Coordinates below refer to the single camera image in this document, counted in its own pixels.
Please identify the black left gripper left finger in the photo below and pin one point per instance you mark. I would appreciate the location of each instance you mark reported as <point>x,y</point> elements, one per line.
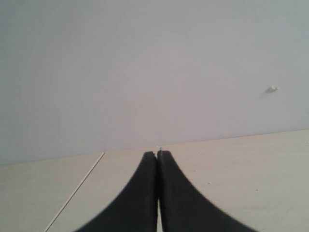
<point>135,207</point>

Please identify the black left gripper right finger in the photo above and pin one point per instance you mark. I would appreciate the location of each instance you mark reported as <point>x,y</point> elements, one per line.
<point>183,208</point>

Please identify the white wall plug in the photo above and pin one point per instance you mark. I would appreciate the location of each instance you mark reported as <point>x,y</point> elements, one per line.
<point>272,89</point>

